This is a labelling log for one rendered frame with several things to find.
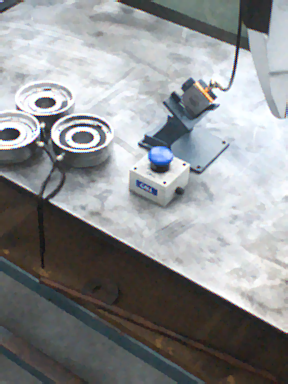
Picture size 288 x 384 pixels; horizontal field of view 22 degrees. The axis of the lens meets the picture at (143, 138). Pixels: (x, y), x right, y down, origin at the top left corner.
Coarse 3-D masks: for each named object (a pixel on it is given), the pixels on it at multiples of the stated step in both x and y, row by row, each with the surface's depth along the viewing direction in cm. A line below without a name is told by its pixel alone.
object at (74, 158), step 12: (60, 120) 127; (72, 120) 128; (84, 120) 129; (96, 120) 128; (60, 132) 126; (72, 132) 126; (84, 132) 127; (96, 132) 126; (60, 144) 121; (72, 144) 123; (108, 144) 122; (72, 156) 121; (84, 156) 121; (96, 156) 122
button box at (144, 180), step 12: (144, 156) 119; (132, 168) 117; (144, 168) 117; (156, 168) 116; (168, 168) 117; (180, 168) 117; (132, 180) 118; (144, 180) 116; (156, 180) 115; (168, 180) 115; (180, 180) 117; (144, 192) 117; (156, 192) 115; (168, 192) 115; (180, 192) 117
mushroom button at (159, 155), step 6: (150, 150) 116; (156, 150) 116; (162, 150) 116; (168, 150) 116; (150, 156) 115; (156, 156) 115; (162, 156) 115; (168, 156) 115; (156, 162) 114; (162, 162) 114; (168, 162) 115
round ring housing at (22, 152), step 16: (0, 112) 128; (16, 112) 128; (0, 128) 126; (16, 128) 126; (32, 128) 126; (0, 144) 123; (16, 144) 123; (32, 144) 123; (0, 160) 122; (16, 160) 123
